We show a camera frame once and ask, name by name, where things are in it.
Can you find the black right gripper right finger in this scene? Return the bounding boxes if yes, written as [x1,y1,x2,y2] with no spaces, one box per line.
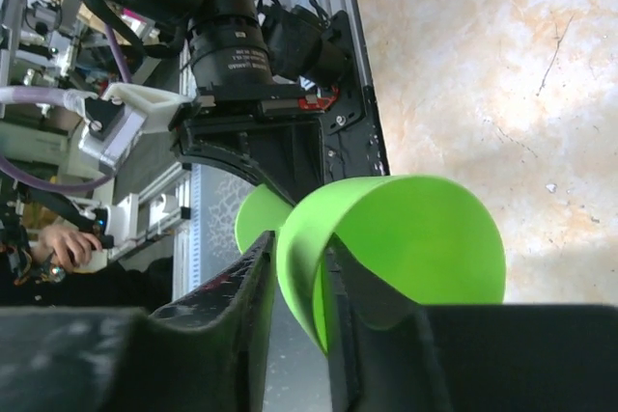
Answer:
[323,245,617,411]

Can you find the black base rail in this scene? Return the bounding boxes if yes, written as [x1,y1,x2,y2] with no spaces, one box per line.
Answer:
[321,11,390,182]

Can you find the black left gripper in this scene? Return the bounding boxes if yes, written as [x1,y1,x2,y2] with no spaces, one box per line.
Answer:
[168,86,351,205]

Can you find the person hand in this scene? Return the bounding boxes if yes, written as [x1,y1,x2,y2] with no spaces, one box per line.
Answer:
[32,225,102,273]

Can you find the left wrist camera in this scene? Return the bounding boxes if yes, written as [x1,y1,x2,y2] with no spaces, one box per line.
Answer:
[78,83,194,176]

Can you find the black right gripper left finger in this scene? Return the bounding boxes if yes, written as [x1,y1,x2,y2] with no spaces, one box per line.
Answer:
[1,232,276,411]

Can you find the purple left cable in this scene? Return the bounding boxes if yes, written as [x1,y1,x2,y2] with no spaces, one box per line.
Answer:
[0,20,134,191]

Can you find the green wine glass front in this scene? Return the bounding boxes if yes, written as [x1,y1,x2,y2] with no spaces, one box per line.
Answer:
[235,175,506,350]

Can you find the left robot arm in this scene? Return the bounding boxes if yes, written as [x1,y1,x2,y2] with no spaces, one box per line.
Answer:
[83,0,351,203]

